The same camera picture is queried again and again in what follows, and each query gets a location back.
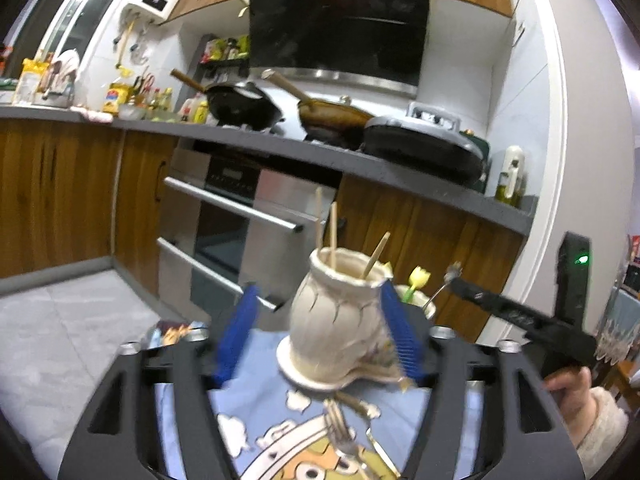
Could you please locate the cream ceramic double utensil holder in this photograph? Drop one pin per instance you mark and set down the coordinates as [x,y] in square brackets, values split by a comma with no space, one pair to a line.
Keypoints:
[325,330]

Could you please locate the grey stone countertop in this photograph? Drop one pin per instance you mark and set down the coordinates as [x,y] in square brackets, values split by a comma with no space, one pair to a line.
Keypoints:
[300,152]

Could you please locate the row of condiment bottles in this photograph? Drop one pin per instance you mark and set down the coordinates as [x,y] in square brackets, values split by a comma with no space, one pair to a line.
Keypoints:
[165,105]

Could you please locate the white oil jug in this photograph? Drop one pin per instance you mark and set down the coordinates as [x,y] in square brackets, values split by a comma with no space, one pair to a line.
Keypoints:
[514,160]

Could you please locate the white door frame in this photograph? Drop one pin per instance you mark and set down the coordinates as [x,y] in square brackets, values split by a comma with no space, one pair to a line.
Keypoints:
[547,135]

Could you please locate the shelf of seasoning jars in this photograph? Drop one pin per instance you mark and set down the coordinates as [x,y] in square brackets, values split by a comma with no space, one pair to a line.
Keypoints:
[225,52]

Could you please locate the gold metal spoon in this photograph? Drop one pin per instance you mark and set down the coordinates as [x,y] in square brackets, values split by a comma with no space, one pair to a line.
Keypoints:
[357,404]

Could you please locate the gold metal utensil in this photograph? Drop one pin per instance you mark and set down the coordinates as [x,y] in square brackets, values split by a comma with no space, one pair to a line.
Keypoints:
[380,452]

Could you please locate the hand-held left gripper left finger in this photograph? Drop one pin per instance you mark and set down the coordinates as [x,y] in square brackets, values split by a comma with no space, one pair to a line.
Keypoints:
[235,340]

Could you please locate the person's right forearm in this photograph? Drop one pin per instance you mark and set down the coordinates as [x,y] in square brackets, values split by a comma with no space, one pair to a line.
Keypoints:
[602,425]

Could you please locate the blue cartoon printed cloth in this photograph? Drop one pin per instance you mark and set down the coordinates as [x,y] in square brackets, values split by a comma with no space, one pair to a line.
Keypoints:
[260,410]

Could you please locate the blue fringed cloth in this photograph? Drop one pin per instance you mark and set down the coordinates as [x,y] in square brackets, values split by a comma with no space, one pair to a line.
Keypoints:
[622,310]

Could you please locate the white hanging towel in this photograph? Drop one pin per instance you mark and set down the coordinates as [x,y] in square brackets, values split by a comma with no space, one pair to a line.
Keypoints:
[65,70]

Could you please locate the white rag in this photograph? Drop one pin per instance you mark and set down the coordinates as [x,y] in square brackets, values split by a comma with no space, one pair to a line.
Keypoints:
[95,116]

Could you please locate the silver metal fork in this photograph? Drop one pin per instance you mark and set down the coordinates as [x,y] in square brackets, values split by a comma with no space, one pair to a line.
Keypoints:
[452,272]
[342,440]

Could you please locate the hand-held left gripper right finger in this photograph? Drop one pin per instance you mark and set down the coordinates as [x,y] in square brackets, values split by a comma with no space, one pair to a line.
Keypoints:
[402,337]

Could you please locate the yellow cooking oil bottle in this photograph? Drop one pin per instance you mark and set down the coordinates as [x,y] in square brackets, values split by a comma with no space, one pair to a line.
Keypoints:
[116,100]

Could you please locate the yellow food packet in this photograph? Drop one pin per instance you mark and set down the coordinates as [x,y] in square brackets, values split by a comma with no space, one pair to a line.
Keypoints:
[29,82]

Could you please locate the stainless steel built-in oven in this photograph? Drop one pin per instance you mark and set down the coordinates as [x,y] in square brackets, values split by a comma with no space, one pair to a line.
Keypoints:
[280,195]

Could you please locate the person's right hand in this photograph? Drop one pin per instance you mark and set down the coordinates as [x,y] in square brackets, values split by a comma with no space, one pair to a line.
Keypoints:
[575,395]

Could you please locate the black range hood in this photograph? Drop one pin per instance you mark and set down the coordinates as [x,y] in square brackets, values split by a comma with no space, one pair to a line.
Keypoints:
[340,25]

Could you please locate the wooden chopstick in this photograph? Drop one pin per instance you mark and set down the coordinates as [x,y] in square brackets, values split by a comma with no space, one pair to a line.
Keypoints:
[333,235]
[377,255]
[319,220]

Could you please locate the yellow tulip flower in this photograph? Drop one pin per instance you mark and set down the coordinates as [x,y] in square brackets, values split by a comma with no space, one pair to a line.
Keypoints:
[419,276]

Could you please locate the wooden lower cabinet row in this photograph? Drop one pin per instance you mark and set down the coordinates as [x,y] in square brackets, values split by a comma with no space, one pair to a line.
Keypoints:
[50,185]

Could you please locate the dark green container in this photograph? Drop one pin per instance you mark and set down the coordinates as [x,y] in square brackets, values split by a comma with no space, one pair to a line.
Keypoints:
[482,152]

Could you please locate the black electric griddle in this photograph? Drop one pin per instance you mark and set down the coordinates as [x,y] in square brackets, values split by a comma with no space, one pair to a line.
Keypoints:
[420,150]

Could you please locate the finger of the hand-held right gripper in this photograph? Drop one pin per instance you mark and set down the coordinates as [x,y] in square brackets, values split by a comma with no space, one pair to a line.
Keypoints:
[515,312]

